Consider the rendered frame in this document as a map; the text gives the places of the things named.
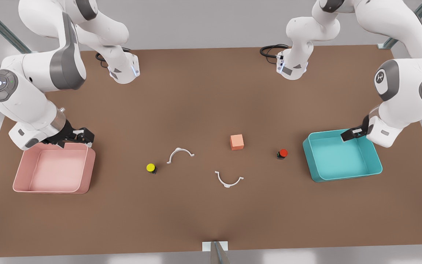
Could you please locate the blue storage box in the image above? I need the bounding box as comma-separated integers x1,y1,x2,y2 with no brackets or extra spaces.
303,129,383,183

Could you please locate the pink storage box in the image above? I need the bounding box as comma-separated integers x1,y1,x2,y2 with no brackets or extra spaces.
12,142,96,194

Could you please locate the orange cube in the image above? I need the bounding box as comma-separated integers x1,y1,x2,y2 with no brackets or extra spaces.
230,134,245,151

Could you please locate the black cable loop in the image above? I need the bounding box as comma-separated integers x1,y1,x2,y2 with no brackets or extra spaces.
260,44,290,65
95,47,132,69

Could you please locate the white curved bracket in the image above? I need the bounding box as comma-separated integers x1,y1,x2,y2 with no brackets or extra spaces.
215,171,244,188
167,147,195,164

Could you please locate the silver frame post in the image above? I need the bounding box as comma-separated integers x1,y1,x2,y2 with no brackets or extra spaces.
377,0,422,50
0,0,33,54
202,241,230,264

